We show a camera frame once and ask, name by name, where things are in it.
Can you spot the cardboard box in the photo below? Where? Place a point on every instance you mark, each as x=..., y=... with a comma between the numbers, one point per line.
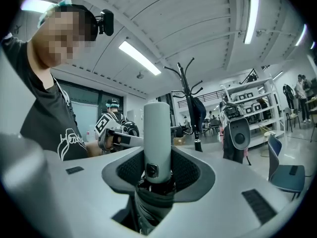
x=179, y=140

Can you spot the person's black printed t-shirt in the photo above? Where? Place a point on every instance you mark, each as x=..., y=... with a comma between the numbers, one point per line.
x=44, y=113

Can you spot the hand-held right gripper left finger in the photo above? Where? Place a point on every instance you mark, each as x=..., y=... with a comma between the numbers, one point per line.
x=81, y=195

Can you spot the blue chair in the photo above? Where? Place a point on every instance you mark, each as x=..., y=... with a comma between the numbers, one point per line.
x=287, y=180

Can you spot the long ceiling light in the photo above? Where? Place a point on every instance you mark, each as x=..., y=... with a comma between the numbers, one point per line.
x=34, y=5
x=251, y=18
x=301, y=35
x=138, y=57

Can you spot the dark blue hanging garment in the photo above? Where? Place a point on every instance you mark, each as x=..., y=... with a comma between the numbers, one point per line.
x=199, y=110

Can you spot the black chair pale seat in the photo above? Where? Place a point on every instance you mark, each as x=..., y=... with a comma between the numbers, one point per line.
x=293, y=116

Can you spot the black jacket on stand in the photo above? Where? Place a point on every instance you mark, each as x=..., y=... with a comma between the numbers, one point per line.
x=288, y=95

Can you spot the person's head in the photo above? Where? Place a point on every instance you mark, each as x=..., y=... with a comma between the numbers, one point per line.
x=62, y=38

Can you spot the black head camera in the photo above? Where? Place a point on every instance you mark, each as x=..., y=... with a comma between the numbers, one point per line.
x=107, y=22

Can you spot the white shelving unit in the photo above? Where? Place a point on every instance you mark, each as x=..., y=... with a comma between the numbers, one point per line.
x=262, y=108

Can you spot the person's left hand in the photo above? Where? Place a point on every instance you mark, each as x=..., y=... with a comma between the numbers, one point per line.
x=117, y=140

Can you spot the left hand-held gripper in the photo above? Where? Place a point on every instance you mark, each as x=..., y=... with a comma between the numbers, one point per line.
x=104, y=123

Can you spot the person's left forearm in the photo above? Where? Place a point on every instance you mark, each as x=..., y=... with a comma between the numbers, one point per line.
x=94, y=149

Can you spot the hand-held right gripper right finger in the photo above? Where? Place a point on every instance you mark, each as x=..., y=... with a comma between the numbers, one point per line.
x=223, y=207

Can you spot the grey open shell backpack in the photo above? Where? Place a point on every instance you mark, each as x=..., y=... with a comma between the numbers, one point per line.
x=239, y=133

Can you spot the black metal coat rack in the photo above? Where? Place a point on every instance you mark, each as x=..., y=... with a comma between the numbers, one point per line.
x=189, y=100

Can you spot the ceiling smoke detector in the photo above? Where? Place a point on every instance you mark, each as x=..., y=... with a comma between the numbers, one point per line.
x=140, y=76

